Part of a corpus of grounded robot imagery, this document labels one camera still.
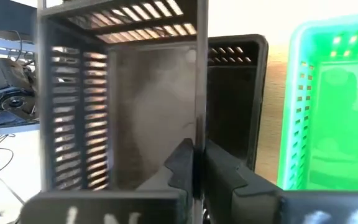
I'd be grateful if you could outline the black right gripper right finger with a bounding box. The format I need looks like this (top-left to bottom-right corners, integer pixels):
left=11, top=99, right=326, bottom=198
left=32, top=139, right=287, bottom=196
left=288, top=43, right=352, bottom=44
left=205, top=141, right=358, bottom=224

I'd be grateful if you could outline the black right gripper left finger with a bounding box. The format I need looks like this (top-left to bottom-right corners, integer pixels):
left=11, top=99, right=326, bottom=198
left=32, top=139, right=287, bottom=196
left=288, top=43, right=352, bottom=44
left=20, top=138, right=196, bottom=224

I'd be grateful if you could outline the black plastic slotted basket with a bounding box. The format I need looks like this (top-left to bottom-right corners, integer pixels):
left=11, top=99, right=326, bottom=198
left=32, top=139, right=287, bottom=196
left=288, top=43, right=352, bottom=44
left=37, top=0, right=209, bottom=192
left=206, top=34, right=269, bottom=172

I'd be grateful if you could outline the green plastic slotted basket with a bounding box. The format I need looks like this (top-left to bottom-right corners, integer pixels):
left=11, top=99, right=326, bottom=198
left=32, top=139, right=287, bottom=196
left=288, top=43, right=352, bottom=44
left=277, top=12, right=358, bottom=191

